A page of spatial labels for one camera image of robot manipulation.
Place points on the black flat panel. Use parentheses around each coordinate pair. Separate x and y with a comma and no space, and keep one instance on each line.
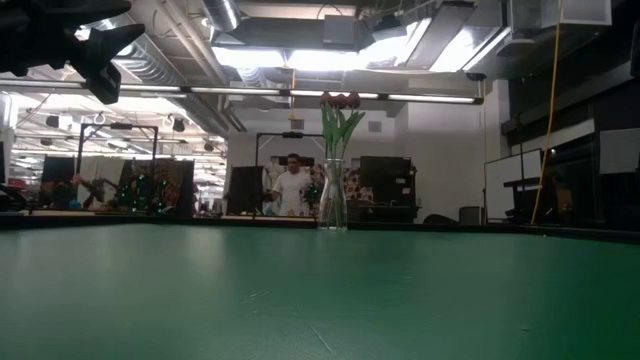
(245,190)

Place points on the black gantry frame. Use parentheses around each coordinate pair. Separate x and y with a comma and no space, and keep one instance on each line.
(292,134)
(154,165)

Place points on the black screen on stand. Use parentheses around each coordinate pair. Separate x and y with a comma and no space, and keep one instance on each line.
(385,180)

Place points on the long LED light bar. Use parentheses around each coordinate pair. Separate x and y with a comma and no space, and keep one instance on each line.
(235,90)

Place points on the tall clear glass vase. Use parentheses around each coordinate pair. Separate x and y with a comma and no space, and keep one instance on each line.
(332,200)

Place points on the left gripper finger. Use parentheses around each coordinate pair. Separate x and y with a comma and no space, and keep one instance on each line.
(100,7)
(112,42)

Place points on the dark patterned curtain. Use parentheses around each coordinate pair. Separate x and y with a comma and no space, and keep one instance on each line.
(170,185)

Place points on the white board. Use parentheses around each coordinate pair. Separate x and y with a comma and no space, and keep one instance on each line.
(505,185)

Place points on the person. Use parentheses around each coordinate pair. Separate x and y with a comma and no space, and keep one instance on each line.
(292,187)

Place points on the green table mat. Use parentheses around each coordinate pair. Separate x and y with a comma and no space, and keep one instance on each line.
(320,300)

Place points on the floral patterned fabric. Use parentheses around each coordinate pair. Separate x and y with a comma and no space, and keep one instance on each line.
(352,185)

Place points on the silver ventilation duct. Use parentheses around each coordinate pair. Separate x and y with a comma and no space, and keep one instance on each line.
(165,70)

